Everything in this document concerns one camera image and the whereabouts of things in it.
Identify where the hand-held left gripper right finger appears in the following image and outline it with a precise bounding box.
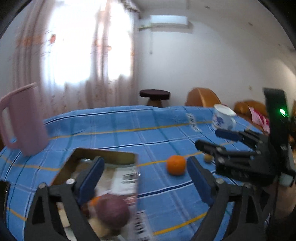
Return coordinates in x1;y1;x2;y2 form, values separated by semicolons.
186;156;266;241

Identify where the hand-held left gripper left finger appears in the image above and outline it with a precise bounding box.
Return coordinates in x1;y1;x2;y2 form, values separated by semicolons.
24;156;105;241

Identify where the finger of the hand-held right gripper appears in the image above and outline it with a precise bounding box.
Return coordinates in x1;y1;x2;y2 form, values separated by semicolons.
195;140;232;163
215;128;266;151

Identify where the orange tangerine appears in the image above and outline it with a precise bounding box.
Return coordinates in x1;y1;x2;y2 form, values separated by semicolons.
166;155;186;175

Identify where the metal tin box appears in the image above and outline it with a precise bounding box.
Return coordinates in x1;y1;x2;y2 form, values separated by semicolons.
50;148;153;241

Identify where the round purple passion fruit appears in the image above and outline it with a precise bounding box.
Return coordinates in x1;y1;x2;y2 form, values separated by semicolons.
95;194;130;231

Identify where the person's right forearm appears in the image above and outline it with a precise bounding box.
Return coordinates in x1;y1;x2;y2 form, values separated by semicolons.
264;181;296;241

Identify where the white cup with blue print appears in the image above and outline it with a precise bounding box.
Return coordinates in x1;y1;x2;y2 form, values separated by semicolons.
212;104;237;131

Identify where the brown leather sofa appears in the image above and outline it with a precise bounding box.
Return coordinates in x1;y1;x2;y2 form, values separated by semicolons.
234;100;269;130

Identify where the pink patterned cloth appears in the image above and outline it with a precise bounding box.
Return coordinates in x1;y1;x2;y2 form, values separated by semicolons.
250;107;270;132

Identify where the brown leather armchair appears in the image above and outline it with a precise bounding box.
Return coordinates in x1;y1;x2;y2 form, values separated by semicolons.
186;87;222;107

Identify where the blue plaid tablecloth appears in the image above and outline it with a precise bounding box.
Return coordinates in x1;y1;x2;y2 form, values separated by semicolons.
0;105;271;241

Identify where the dark round wooden stool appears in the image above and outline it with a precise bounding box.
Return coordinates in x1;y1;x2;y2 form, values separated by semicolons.
139;89;170;107

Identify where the sheer floral curtain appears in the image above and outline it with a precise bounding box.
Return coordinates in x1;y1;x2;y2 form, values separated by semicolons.
7;0;140;116

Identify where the pink electric kettle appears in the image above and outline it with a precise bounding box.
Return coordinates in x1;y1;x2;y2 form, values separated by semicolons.
0;83;49;156

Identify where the white wall air conditioner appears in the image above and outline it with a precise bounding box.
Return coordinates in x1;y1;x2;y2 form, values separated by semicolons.
149;15;189;26

